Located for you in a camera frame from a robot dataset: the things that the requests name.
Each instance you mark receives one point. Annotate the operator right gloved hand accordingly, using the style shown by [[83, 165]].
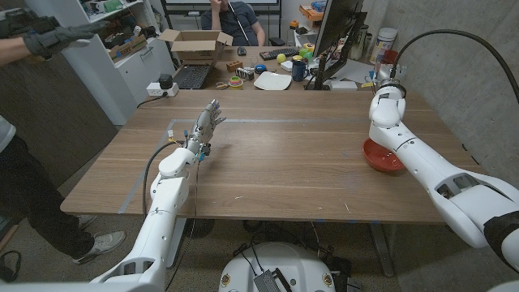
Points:
[[57, 38]]

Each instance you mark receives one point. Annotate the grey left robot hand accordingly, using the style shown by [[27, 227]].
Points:
[[204, 127]]

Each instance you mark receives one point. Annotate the operator left gloved hand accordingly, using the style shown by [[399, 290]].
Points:
[[24, 22]]

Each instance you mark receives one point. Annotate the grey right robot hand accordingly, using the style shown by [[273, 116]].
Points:
[[391, 74]]

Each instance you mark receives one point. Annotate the operator right forearm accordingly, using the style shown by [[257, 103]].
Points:
[[14, 50]]

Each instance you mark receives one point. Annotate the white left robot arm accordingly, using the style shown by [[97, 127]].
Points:
[[162, 211]]

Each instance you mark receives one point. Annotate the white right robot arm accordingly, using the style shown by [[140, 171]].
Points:
[[425, 162]]

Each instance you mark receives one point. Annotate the red bowl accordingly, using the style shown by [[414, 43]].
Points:
[[379, 160]]

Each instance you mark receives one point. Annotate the white cylindrical canister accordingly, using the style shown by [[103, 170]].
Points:
[[383, 42]]

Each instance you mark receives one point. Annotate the white paper sheet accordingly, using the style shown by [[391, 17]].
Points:
[[354, 71]]

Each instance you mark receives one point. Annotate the flat white box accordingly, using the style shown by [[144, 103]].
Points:
[[343, 85]]

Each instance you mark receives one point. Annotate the black laptop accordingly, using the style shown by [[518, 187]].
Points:
[[192, 76]]

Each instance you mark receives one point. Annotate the colourful stacking cups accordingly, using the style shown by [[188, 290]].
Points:
[[236, 83]]

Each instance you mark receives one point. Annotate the black power adapter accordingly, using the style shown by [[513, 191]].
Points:
[[165, 81]]

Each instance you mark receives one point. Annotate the white power strip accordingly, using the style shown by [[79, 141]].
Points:
[[156, 91]]

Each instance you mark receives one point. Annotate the striped small box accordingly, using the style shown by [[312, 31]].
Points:
[[245, 74]]

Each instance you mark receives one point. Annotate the orange toy brick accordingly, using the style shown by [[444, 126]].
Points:
[[234, 66]]

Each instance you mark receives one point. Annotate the brown cardboard shelf box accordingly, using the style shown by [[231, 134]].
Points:
[[127, 48]]

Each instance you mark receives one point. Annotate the black computer monitor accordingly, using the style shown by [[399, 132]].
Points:
[[336, 24]]

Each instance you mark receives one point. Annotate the open cardboard box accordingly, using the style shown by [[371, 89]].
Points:
[[194, 50]]

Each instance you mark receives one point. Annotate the blue round object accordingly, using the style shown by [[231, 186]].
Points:
[[260, 69]]

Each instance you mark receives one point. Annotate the white plate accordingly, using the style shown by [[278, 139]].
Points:
[[272, 81]]

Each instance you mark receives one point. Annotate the dark computer mouse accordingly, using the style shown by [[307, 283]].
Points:
[[241, 51]]

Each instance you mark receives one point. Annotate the white shelf cabinet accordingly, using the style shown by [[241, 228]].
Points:
[[138, 73]]

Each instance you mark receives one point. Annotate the dark blue mug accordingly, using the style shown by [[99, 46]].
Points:
[[298, 71]]

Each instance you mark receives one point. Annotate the black round floor stand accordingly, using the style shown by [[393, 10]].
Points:
[[200, 228]]

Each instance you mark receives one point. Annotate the orange storage box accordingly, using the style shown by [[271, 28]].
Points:
[[311, 12]]

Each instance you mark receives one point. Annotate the small white container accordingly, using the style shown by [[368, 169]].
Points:
[[286, 66]]

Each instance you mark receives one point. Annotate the yellow ball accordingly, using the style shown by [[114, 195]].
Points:
[[281, 58]]

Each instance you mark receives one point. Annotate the black keyboard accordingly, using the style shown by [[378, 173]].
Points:
[[279, 53]]

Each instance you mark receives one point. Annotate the seated person dark shirt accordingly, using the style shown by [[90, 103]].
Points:
[[235, 20]]

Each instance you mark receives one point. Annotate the black chair armrest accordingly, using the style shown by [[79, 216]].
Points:
[[277, 41]]

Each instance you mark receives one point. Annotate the standing person black trousers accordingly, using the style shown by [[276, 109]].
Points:
[[24, 182]]

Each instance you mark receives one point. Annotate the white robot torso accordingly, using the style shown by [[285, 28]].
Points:
[[292, 263]]

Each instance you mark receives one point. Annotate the grey finned device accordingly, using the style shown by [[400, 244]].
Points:
[[267, 282]]

